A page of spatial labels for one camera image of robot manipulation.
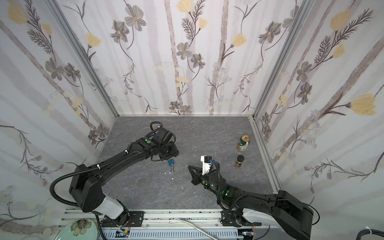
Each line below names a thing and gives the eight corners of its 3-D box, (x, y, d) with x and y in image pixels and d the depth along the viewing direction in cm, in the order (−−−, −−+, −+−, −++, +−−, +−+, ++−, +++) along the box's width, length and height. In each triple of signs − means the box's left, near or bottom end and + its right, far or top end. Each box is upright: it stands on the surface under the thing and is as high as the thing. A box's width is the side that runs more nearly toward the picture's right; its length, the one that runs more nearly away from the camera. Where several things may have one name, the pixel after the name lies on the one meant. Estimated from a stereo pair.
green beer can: (237, 151, 102) (242, 142, 93) (236, 144, 106) (240, 134, 97) (246, 151, 102) (251, 142, 93) (244, 144, 106) (249, 134, 97)
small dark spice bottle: (235, 167, 94) (239, 160, 86) (234, 162, 97) (237, 154, 89) (240, 167, 94) (245, 160, 86) (239, 162, 97) (243, 154, 89)
